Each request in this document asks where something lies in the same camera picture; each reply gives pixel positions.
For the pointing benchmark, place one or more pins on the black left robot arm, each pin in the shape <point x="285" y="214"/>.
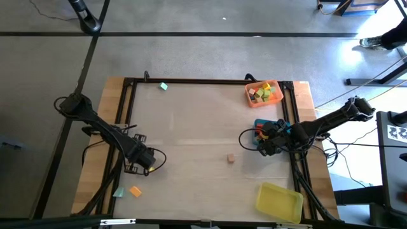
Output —
<point x="105" y="130"/>

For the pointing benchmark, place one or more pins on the black table clamp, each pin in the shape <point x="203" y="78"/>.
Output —
<point x="248" y="76"/>
<point x="146" y="75"/>

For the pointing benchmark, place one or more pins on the silver bracket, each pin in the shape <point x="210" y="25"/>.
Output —
<point x="117" y="221"/>

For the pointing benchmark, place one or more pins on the teal plastic bin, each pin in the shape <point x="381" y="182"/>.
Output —
<point x="256" y="122"/>

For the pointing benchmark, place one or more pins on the black equipment cart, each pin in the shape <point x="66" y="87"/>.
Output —
<point x="392" y="178"/>

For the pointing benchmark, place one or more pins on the small red block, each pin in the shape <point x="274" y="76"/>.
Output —
<point x="259" y="126"/>

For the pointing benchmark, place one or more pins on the teal wooden block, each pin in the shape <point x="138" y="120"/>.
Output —
<point x="119" y="192"/>

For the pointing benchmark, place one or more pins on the person's shoe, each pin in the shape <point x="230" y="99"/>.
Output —
<point x="370" y="42"/>

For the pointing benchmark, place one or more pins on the person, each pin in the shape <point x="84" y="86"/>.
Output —
<point x="395" y="35"/>

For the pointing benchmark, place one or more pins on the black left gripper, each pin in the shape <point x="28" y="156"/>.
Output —
<point x="146" y="157"/>

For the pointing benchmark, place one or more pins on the black stand base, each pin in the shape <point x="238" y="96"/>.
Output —
<point x="89" y="23"/>

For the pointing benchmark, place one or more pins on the yellow plastic bin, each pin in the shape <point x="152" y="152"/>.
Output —
<point x="279" y="201"/>

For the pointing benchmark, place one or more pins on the grey floor object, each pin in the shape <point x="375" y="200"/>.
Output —
<point x="11" y="143"/>

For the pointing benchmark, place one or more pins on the tan wooden cube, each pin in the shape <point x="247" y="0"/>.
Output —
<point x="252" y="91"/>

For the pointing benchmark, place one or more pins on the black-and-white marker sticker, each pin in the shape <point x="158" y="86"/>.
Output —
<point x="397" y="133"/>

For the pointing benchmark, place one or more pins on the black table frame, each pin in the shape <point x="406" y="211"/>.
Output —
<point x="190" y="80"/>

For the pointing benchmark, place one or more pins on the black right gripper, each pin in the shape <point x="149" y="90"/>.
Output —
<point x="275" y="138"/>

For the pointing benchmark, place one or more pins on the small teal wooden cube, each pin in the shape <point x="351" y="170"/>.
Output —
<point x="273" y="89"/>

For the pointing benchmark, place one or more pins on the yellow wooden cube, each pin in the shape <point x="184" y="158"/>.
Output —
<point x="266" y="86"/>

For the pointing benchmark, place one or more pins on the lime green wooden cube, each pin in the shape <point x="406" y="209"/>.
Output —
<point x="267" y="93"/>

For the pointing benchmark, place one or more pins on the tan wooden block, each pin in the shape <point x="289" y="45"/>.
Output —
<point x="231" y="158"/>

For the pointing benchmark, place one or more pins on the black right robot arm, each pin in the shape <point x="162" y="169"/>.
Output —
<point x="330" y="121"/>

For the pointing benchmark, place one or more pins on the blue box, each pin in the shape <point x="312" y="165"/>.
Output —
<point x="356" y="13"/>

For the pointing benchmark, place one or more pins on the black stand legs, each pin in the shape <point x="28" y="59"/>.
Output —
<point x="365" y="82"/>

